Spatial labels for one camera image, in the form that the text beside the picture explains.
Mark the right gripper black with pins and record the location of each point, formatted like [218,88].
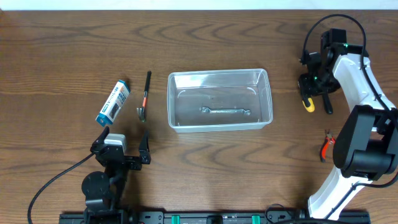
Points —
[305,83]

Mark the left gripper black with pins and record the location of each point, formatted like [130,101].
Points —
[143,155]

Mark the stubby yellow black screwdriver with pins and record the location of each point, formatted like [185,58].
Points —
[308,104]

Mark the slim black yellow screwdriver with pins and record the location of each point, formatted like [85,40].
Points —
[327,104]

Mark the small black orange hammer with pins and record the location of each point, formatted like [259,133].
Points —
[142,110]

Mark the red handled pliers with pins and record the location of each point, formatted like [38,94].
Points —
[328,142]

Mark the silver combination wrench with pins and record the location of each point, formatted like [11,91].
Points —
[225,111]

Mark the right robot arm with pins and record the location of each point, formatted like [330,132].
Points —
[366,147]

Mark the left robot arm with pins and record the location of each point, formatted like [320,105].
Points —
[103,190]

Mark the clear plastic container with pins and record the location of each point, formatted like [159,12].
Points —
[247,89]

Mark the white blue screwdriver box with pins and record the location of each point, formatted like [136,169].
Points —
[113,104]

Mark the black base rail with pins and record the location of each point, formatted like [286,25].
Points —
[272,216]

